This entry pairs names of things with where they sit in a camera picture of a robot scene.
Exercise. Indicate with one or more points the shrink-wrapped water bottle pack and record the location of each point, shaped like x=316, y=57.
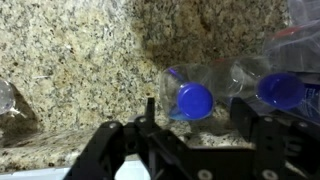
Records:
x=300, y=43

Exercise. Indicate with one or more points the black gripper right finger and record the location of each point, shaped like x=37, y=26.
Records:
x=273, y=146

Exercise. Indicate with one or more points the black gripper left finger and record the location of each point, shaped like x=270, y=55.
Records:
x=106, y=150

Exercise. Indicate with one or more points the Fiji water bottle blue cap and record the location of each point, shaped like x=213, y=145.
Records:
x=280, y=90
x=6, y=96
x=195, y=100

